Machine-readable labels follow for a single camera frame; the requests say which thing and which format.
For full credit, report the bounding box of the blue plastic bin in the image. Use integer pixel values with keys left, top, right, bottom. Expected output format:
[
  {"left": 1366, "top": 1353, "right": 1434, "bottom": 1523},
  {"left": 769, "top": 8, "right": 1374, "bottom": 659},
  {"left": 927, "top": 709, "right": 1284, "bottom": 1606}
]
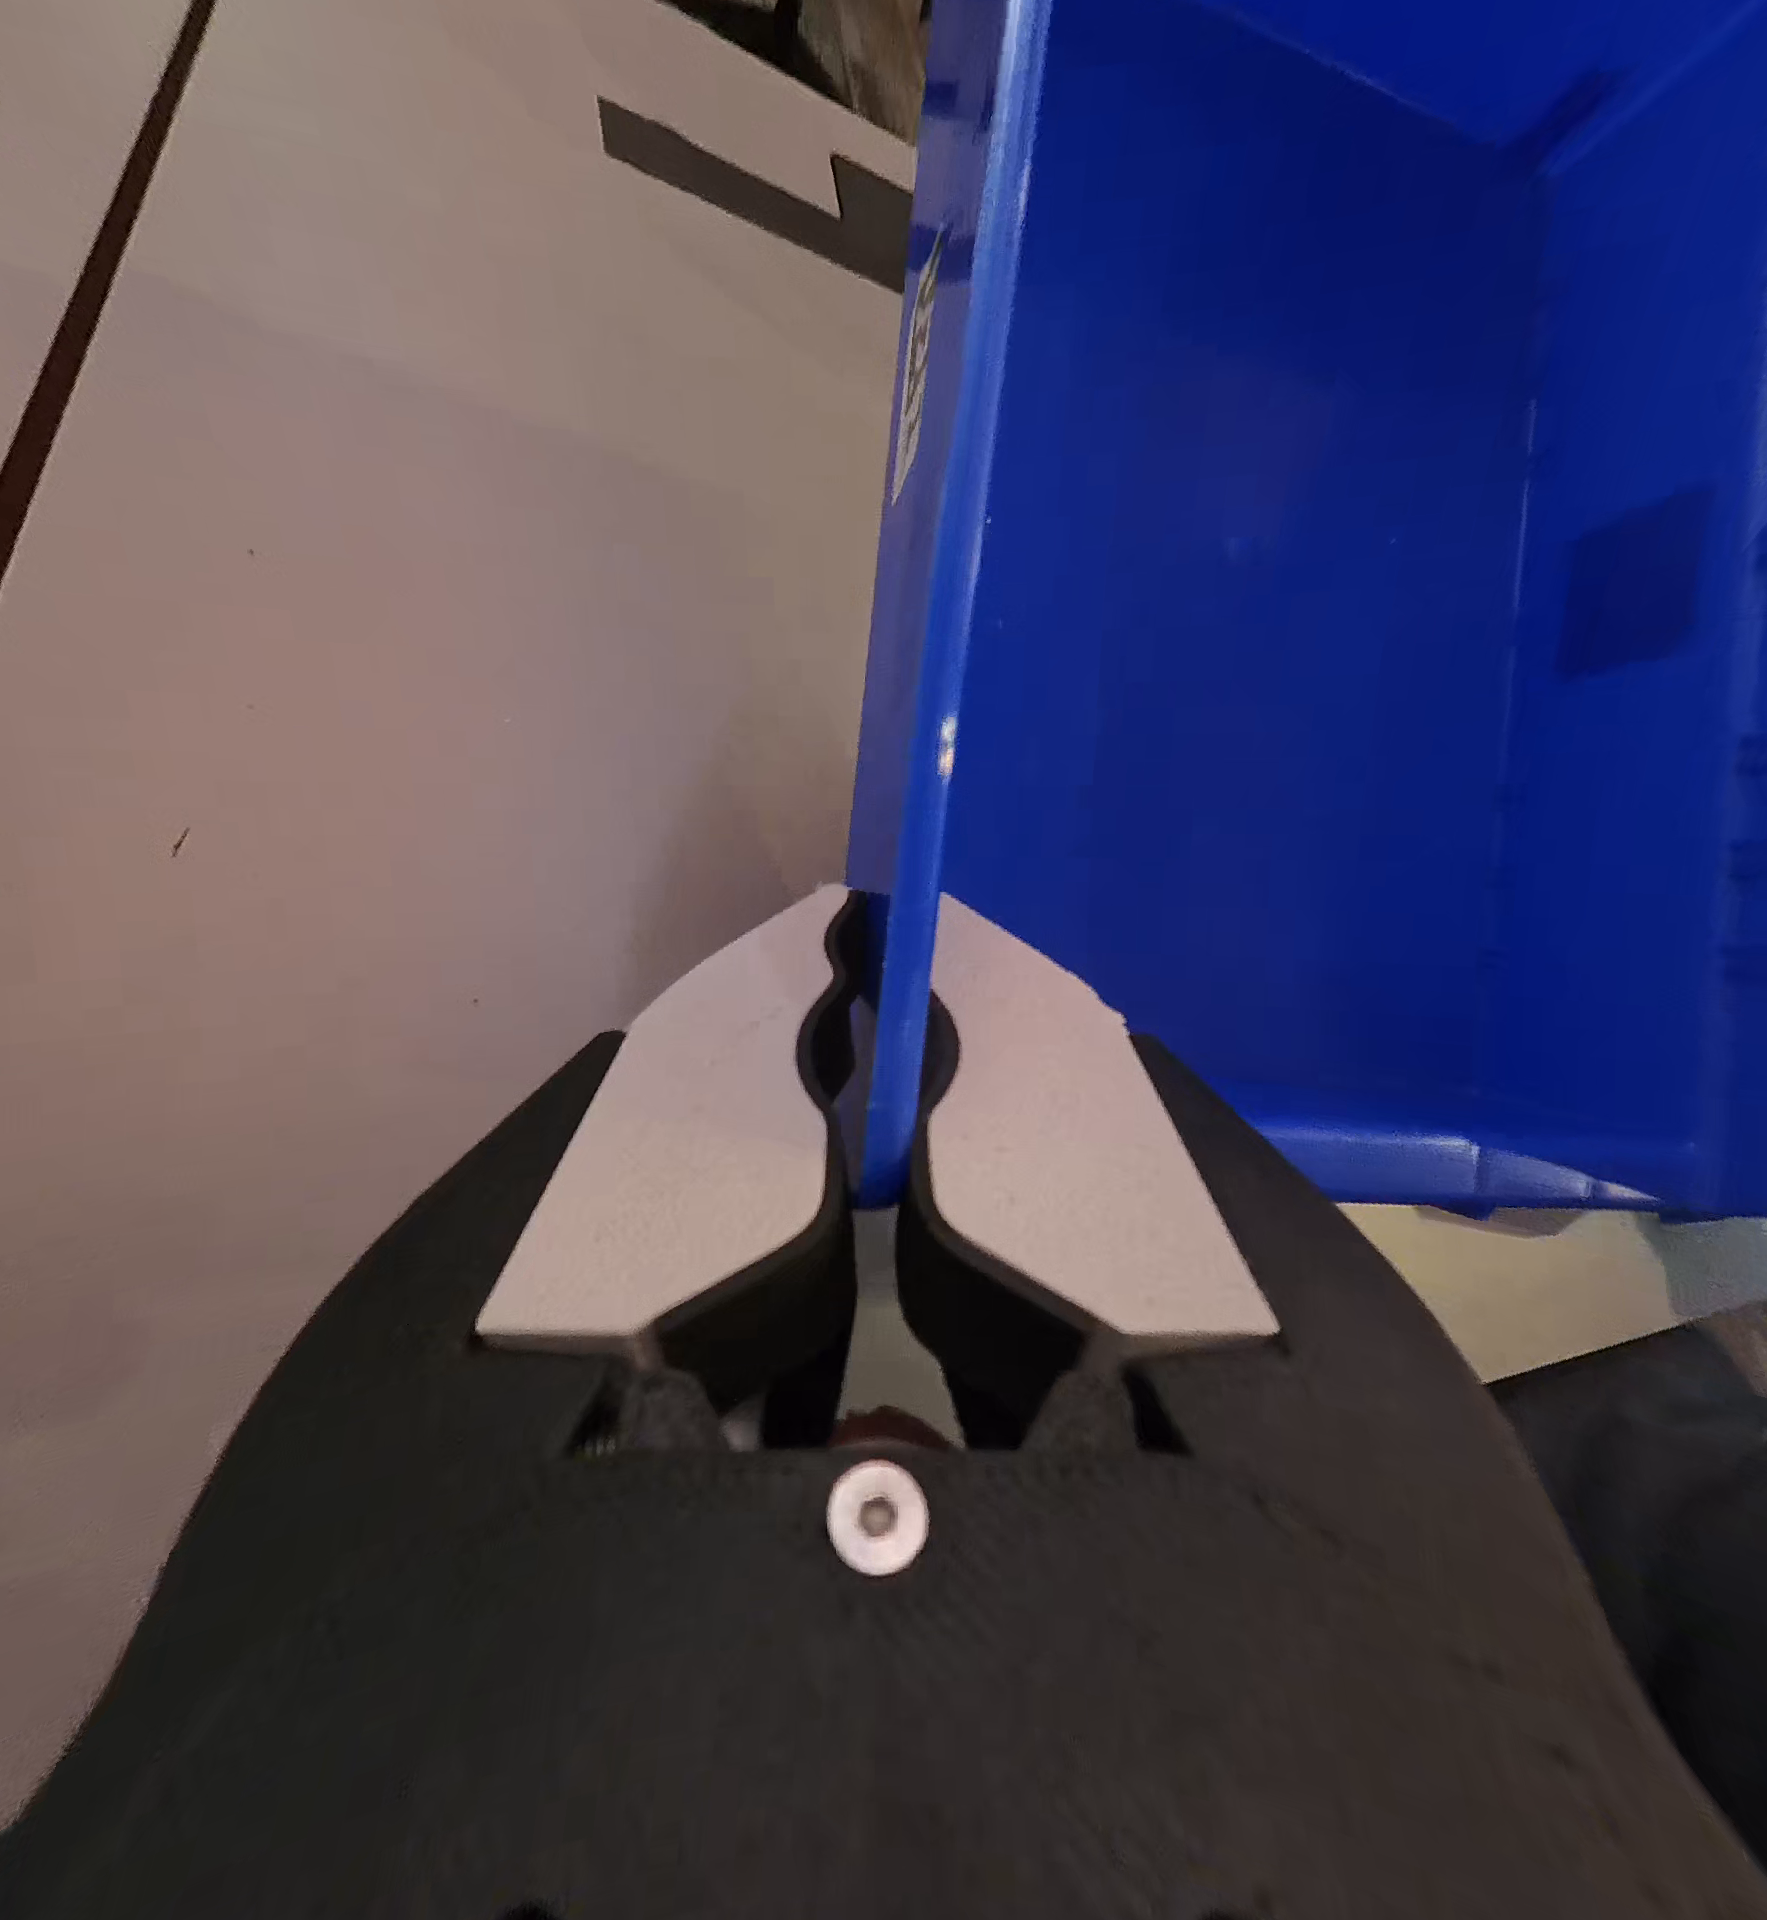
[{"left": 841, "top": 0, "right": 1767, "bottom": 1220}]

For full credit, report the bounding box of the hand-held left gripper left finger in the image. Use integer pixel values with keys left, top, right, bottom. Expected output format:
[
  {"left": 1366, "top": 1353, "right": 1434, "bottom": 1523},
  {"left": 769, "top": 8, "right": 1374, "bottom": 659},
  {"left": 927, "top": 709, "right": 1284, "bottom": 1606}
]
[{"left": 475, "top": 883, "right": 873, "bottom": 1420}]

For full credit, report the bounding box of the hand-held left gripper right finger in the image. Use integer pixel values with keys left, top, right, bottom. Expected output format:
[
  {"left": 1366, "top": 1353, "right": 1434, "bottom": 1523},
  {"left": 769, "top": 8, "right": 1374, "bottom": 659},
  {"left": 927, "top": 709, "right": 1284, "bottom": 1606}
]
[{"left": 895, "top": 893, "right": 1284, "bottom": 1450}]

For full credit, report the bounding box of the person's dark clothing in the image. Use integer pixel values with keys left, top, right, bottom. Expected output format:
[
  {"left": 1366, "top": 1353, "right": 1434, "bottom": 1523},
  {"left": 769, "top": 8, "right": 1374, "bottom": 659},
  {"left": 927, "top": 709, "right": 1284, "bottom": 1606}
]
[{"left": 1488, "top": 1320, "right": 1767, "bottom": 1920}]

